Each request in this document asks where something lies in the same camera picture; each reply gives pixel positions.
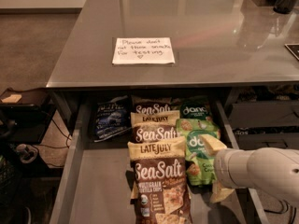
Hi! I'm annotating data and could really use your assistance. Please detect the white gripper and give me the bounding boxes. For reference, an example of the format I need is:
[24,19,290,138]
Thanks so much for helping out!
[199,134,253,203]

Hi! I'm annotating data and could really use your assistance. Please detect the black side shelf unit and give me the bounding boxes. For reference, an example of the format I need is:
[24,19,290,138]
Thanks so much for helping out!
[0,88,56,176]

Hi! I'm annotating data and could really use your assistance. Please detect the light green Dang chip bag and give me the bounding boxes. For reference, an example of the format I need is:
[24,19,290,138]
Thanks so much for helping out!
[176,119,221,187]

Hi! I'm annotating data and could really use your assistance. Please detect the rear brown SeaSalt chip bag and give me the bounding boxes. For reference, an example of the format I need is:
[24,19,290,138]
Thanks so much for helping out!
[132,96,171,115]

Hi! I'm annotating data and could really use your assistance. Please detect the front brown SeaSalt chip bag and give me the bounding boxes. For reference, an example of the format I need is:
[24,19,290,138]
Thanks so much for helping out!
[128,137,192,224]

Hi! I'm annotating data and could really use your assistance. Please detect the middle brown SeaSalt chip bag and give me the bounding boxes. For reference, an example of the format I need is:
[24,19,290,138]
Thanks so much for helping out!
[131,110,180,143]

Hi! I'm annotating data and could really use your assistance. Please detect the black cable on floor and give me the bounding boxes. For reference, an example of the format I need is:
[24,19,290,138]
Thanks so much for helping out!
[36,110,73,170]

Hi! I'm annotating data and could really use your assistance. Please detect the brown seasalt chip bag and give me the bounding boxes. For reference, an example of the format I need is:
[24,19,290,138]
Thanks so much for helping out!
[131,110,180,143]
[132,96,171,115]
[128,137,192,224]

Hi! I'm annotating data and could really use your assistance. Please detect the dark blue chip bag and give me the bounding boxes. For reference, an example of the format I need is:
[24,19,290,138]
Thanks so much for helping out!
[94,95,131,142]

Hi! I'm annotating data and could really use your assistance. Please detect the tan sticky note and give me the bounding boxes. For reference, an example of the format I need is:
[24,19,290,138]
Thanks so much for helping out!
[2,94,21,104]

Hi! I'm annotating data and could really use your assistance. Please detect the white handwritten paper note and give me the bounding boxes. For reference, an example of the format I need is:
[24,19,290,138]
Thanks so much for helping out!
[112,37,175,64]

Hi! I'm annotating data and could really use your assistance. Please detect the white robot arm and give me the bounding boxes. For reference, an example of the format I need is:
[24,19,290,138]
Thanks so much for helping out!
[199,134,299,207]

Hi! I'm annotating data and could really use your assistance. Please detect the dark green Dang chip bag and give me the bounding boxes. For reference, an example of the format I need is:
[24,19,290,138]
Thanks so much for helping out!
[179,99,212,120]

